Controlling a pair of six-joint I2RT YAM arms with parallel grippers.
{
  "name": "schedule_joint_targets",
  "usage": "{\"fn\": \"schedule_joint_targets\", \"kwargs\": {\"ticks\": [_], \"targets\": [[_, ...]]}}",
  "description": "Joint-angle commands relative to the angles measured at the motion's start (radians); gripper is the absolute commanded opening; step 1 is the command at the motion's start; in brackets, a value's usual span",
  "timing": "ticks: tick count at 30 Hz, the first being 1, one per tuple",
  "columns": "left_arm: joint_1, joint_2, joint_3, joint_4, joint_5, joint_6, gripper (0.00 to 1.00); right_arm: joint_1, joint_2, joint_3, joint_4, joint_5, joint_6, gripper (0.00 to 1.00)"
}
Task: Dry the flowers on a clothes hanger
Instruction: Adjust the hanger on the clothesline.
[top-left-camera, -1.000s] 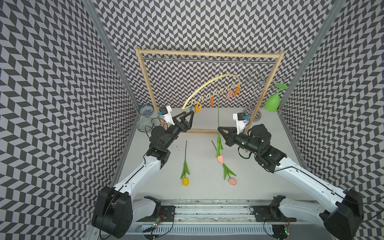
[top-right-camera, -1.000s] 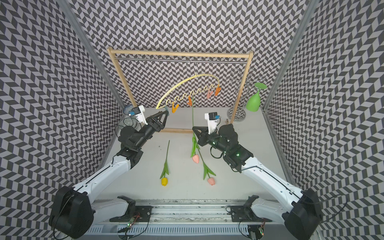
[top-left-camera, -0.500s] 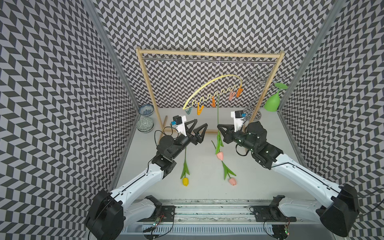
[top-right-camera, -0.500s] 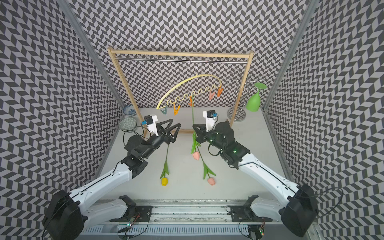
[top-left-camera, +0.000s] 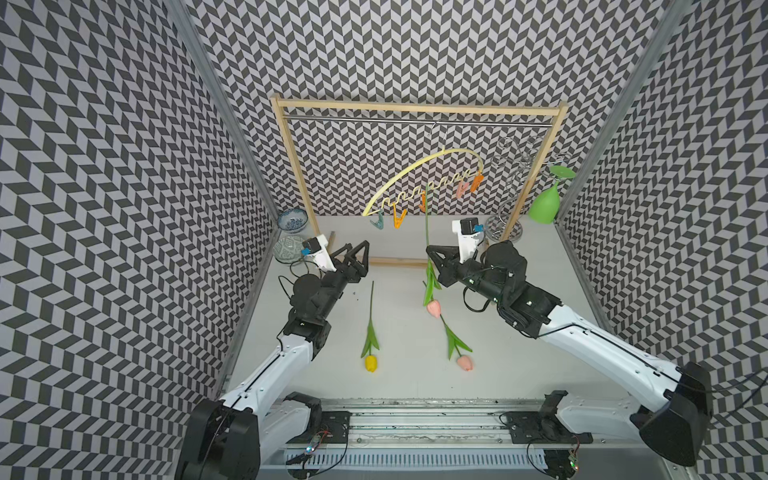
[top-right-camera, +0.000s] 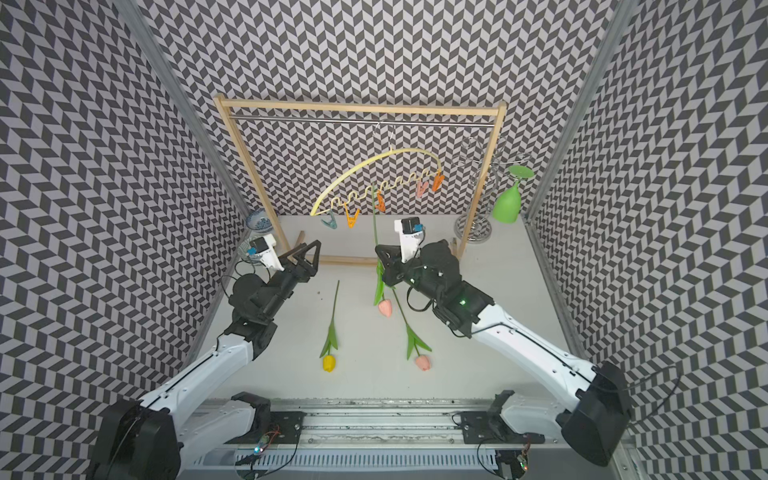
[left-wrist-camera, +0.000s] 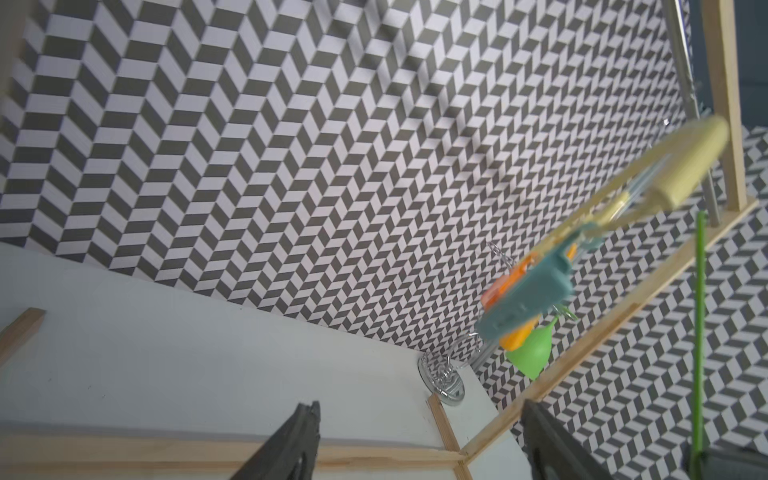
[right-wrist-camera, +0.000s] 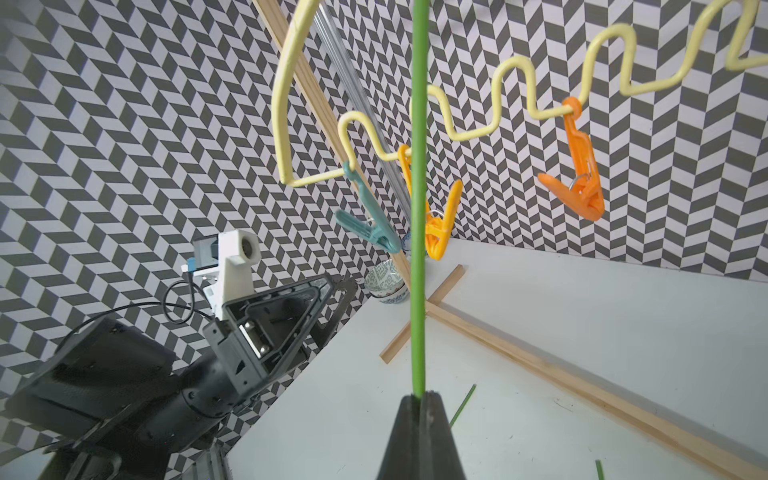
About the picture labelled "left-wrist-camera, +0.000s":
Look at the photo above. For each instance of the green plastic wine glass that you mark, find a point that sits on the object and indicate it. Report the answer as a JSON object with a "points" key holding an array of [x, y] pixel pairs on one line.
{"points": [[529, 347]]}

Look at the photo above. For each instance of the wooden clothes rack frame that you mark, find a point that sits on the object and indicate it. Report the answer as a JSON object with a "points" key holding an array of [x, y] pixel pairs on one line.
{"points": [[217, 210]]}

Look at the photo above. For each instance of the orange clothes peg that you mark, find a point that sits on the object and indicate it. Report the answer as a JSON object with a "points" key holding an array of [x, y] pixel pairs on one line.
{"points": [[510, 282]]}

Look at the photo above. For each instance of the metal rack rail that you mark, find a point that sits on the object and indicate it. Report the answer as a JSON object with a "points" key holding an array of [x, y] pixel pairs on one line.
{"points": [[673, 16]]}

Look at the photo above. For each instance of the yellow arched peg hanger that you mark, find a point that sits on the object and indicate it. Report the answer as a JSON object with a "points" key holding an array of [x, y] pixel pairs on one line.
{"points": [[660, 180]]}

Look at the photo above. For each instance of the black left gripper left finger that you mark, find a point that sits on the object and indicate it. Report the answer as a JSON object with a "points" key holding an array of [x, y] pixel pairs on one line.
{"points": [[291, 452]]}

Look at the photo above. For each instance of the metal wire glass stand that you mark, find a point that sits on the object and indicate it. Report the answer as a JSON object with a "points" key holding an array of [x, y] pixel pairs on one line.
{"points": [[439, 369]]}

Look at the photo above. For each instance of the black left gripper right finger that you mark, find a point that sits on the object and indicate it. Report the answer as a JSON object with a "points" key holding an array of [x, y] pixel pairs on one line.
{"points": [[553, 453]]}

